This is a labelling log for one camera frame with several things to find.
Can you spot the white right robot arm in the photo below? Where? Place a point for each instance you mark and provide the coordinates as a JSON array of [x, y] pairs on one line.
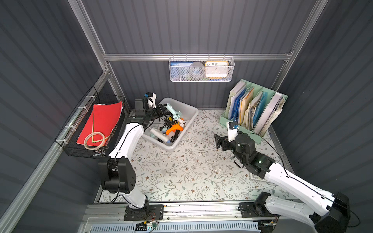
[[324, 211]]

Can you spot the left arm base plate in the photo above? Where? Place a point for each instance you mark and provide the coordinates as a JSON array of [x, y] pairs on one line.
[[148, 212]]

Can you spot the aluminium front rail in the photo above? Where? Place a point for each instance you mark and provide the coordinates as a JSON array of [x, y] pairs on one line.
[[187, 217]]

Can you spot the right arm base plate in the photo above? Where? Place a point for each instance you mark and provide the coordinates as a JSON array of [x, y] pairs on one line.
[[249, 210]]

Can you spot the teal perforated folder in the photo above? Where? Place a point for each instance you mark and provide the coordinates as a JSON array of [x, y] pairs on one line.
[[260, 108]]

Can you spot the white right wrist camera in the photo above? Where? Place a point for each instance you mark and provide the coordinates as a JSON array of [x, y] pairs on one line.
[[233, 131]]

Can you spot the black wire side basket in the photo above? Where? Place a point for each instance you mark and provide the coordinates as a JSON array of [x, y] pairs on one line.
[[71, 132]]

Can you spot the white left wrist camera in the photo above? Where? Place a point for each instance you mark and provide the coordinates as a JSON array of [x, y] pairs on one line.
[[151, 97]]

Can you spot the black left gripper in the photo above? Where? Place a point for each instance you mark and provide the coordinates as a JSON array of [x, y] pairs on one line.
[[160, 112]]

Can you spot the blue folder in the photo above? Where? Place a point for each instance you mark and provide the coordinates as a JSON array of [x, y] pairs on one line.
[[234, 103]]

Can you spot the translucent white storage box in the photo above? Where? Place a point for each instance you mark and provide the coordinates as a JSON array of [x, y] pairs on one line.
[[189, 114]]

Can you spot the mint glue gun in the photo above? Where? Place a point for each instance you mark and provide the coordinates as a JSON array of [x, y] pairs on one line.
[[175, 114]]

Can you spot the grey tape roll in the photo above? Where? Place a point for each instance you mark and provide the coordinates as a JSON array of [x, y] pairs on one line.
[[197, 70]]

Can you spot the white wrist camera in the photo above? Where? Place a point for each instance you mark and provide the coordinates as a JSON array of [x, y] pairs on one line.
[[151, 97], [233, 131]]

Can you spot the white thick binder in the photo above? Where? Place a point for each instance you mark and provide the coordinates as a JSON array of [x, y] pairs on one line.
[[267, 112]]

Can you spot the green plastic file organizer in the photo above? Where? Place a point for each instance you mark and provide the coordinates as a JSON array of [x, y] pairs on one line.
[[253, 107]]

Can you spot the white calculator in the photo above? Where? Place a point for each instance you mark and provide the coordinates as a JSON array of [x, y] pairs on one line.
[[256, 176]]

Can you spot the floral table mat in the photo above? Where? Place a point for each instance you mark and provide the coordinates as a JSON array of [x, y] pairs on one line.
[[197, 170]]

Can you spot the yellow alarm clock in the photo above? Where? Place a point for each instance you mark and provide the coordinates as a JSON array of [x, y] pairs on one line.
[[216, 69]]

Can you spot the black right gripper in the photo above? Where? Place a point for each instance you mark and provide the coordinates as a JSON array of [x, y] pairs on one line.
[[220, 142]]

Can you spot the blue box in basket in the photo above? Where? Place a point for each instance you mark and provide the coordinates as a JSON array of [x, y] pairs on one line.
[[179, 70]]

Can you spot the small white orange-tip glue gun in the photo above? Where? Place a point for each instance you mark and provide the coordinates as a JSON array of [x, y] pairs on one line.
[[180, 120]]

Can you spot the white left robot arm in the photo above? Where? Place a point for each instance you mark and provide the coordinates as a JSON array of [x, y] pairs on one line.
[[116, 172]]

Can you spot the white wire wall basket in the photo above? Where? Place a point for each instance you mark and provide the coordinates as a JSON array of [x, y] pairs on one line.
[[203, 59]]

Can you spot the orange glue gun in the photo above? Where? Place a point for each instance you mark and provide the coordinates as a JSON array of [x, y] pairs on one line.
[[174, 132]]

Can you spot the red folder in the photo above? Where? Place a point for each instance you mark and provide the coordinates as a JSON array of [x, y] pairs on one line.
[[100, 125]]

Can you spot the worn paper stack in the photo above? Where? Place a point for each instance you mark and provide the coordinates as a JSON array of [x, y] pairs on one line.
[[277, 111]]

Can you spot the white blue-tip glue gun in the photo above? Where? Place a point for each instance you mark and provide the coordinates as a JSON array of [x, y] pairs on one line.
[[159, 135]]

